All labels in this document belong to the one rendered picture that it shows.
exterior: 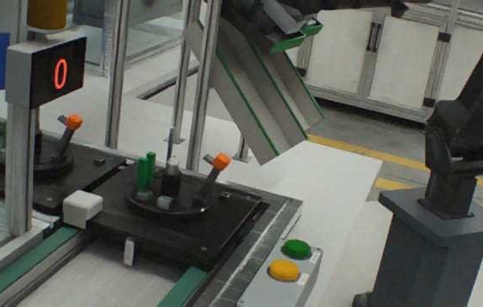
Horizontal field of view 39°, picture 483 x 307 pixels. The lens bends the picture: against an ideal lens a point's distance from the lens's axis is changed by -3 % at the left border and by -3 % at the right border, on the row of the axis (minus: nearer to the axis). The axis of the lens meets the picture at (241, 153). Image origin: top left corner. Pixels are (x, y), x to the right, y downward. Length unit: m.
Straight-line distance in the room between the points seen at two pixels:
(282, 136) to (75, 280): 0.54
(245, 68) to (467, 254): 0.58
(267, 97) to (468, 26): 3.63
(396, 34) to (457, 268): 3.98
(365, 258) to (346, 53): 3.80
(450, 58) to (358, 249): 3.70
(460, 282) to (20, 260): 0.62
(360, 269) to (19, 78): 0.69
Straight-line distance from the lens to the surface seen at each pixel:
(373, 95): 5.04
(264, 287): 0.95
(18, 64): 0.86
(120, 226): 1.03
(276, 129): 1.35
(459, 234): 0.99
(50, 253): 1.00
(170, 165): 1.07
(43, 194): 1.11
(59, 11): 0.88
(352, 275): 1.23
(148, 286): 1.00
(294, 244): 1.04
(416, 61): 4.96
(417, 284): 1.03
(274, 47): 1.19
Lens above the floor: 1.46
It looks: 21 degrees down
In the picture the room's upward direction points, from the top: 9 degrees clockwise
